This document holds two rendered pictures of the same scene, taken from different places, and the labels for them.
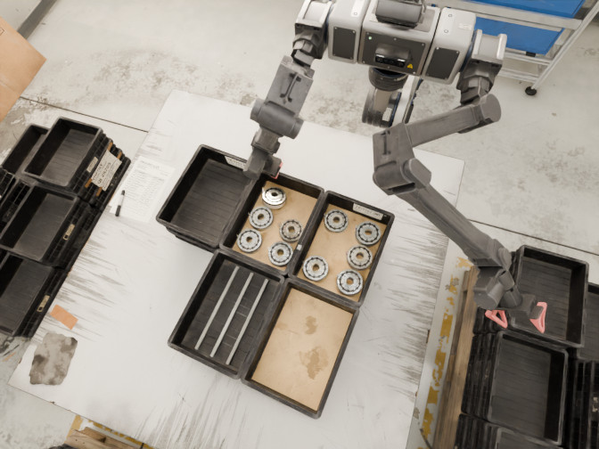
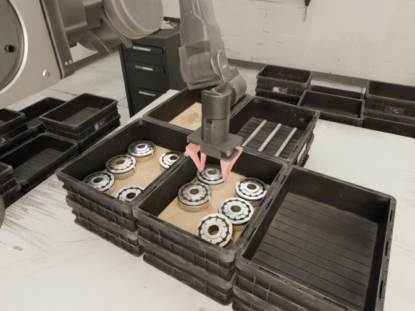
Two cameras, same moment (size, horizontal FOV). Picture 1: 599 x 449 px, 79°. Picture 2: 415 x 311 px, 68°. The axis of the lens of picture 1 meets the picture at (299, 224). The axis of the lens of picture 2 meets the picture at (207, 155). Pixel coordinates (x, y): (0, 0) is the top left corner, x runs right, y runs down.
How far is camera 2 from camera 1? 1.46 m
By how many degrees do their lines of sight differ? 75
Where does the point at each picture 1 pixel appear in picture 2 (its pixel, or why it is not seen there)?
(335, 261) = (149, 170)
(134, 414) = (339, 130)
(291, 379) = not seen: hidden behind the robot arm
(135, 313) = (377, 182)
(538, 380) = (21, 169)
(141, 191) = not seen: outside the picture
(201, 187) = (347, 277)
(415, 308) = not seen: hidden behind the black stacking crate
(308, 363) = (196, 118)
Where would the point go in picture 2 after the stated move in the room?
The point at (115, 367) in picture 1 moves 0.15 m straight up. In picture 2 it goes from (373, 151) to (384, 123)
